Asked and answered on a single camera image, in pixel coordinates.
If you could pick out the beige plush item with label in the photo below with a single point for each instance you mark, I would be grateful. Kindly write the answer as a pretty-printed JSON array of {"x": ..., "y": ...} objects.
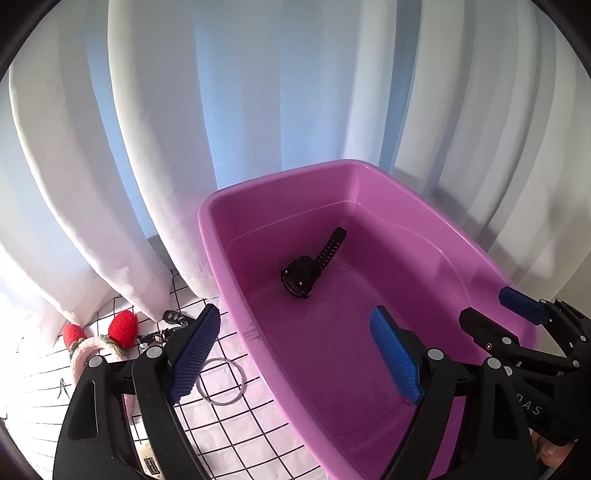
[{"x": 148, "y": 461}]

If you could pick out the white curtain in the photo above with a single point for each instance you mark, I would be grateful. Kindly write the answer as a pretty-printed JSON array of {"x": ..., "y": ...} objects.
[{"x": 277, "y": 92}]

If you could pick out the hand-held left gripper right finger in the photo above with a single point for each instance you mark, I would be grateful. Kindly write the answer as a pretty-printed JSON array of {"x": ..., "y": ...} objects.
[{"x": 397, "y": 355}]

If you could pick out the white grid tablecloth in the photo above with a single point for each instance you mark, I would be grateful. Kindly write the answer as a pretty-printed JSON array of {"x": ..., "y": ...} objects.
[{"x": 231, "y": 438}]

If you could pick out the person's right hand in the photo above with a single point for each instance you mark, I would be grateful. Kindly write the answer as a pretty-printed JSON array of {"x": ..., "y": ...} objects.
[{"x": 551, "y": 457}]

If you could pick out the purple plastic tub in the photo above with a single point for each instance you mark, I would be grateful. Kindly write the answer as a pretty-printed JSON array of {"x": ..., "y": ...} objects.
[{"x": 360, "y": 277}]

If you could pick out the dark camouflage fabric bow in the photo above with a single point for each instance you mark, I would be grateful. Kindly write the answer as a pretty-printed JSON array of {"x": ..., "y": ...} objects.
[{"x": 171, "y": 316}]

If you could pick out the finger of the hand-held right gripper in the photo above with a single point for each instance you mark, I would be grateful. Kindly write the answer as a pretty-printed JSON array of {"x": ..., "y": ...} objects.
[
  {"x": 485, "y": 330},
  {"x": 521, "y": 302}
]

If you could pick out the silver metal bangle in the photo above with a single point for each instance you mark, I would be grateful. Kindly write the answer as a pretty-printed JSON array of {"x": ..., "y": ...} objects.
[{"x": 243, "y": 382}]

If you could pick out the black wristwatch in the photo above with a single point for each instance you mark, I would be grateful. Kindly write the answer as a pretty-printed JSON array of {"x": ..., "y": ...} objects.
[{"x": 300, "y": 274}]

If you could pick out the pink strawberry headband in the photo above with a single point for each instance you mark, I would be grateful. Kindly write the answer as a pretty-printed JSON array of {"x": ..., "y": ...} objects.
[{"x": 123, "y": 325}]

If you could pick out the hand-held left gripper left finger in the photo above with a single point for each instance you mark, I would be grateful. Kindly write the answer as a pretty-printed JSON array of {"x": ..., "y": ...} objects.
[{"x": 194, "y": 355}]

